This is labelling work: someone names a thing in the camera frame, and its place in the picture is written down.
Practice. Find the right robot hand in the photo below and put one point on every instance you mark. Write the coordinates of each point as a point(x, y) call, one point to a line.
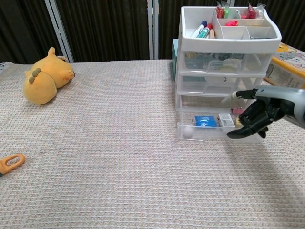
point(276, 102)

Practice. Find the small white labelled box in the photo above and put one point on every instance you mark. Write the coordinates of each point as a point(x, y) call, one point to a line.
point(225, 119)

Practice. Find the clear plastic drawer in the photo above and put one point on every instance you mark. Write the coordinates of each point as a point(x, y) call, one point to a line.
point(257, 63)
point(207, 136)
point(195, 87)

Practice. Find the white plastic drawer organizer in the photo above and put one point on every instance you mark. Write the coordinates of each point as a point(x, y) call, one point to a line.
point(214, 44)

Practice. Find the yellow cat print tissue pack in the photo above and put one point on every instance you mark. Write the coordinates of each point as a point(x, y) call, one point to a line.
point(286, 71)

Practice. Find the blue foil packet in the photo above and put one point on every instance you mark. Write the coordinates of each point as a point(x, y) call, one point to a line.
point(205, 121)

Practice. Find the small white ball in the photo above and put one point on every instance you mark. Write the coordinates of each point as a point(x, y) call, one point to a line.
point(188, 132)

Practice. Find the red candy packet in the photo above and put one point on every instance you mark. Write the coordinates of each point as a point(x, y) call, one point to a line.
point(250, 12)

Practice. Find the red cap teal marker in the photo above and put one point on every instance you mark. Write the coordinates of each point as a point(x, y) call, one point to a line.
point(204, 32)

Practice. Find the green and red packet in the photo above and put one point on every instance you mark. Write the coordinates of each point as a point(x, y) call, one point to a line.
point(220, 11)

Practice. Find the pale teal box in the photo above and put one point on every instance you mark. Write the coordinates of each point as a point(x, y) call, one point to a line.
point(174, 57)

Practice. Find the beige woven tablecloth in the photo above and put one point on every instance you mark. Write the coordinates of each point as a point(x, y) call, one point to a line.
point(119, 155)

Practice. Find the yellow plush toy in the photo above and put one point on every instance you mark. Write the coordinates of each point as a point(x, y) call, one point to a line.
point(43, 81)

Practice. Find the gray partition frame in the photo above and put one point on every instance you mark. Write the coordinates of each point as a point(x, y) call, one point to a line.
point(152, 28)
point(57, 26)

